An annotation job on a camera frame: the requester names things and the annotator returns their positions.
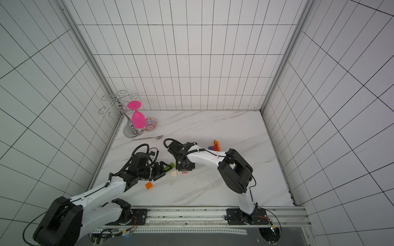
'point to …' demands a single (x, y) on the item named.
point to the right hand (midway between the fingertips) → (182, 164)
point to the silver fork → (157, 138)
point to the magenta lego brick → (184, 172)
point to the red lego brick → (215, 148)
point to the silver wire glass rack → (118, 105)
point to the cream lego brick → (174, 173)
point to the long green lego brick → (172, 164)
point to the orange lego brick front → (149, 185)
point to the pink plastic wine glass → (138, 119)
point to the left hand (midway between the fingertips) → (167, 172)
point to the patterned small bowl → (152, 124)
